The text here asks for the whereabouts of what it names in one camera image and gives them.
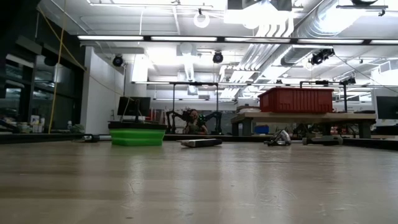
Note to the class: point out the black background robot arm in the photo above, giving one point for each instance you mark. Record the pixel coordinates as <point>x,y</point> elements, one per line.
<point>171,116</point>
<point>217,116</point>

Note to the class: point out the person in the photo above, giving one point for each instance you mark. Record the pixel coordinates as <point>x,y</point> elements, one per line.
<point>194,123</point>

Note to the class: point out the black ceiling spotlight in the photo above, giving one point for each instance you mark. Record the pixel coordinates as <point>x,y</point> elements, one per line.
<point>117,60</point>
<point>217,57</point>

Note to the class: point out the blue storage bin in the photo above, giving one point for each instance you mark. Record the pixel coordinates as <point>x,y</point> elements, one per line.
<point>261,129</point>

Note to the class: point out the black computer monitor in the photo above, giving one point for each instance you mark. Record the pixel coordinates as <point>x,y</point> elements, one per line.
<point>388,107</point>
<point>133,106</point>

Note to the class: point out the green square container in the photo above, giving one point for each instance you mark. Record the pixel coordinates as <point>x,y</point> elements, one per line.
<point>136,137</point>

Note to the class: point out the linear ceiling light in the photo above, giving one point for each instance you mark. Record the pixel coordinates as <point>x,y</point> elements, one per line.
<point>186,38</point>

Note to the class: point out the black eyeglasses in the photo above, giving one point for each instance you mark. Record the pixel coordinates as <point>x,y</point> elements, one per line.
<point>281,138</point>

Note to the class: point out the red plastic crate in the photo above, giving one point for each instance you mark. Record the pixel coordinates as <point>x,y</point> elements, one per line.
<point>295,99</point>

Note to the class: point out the wooden top rolling table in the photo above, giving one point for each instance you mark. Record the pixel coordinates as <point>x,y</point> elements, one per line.
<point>311,116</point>

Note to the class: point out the black background rig frame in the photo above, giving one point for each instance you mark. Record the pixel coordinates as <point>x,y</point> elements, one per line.
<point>196,83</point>

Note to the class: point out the silver ventilation duct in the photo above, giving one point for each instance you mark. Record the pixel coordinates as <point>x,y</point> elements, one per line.
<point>295,56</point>
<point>311,25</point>

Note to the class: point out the black aluminium rig frame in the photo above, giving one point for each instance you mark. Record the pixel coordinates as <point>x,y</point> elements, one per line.
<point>46,138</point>

